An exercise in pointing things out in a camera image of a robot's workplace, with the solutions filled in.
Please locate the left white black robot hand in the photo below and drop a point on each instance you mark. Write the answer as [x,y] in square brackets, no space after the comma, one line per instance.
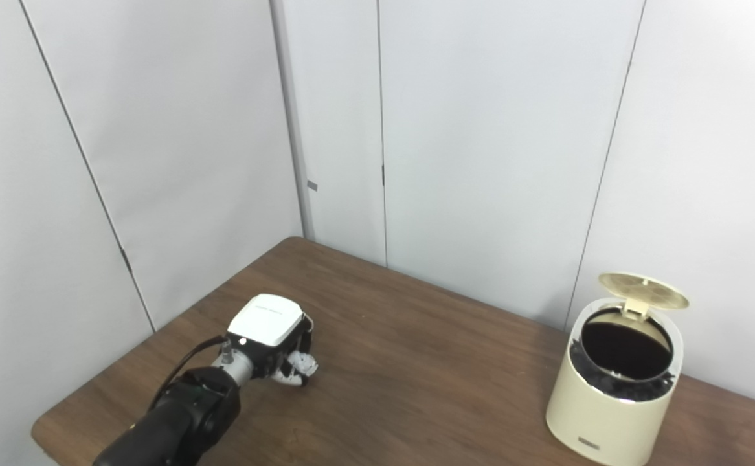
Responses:
[264,320]

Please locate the round cream bin lid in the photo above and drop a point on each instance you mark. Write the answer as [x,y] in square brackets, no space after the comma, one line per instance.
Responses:
[643,290]

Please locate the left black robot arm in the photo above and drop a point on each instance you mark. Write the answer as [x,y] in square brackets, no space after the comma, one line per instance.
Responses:
[177,421]

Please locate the black bin liner bag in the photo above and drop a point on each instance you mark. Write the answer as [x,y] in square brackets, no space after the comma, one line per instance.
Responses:
[623,385]

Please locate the cream-colored cylindrical bin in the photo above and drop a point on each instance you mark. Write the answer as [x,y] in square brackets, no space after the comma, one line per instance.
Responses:
[601,421]

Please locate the gray wall corner strip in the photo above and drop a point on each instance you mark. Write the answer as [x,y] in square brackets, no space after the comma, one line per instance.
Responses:
[290,116]

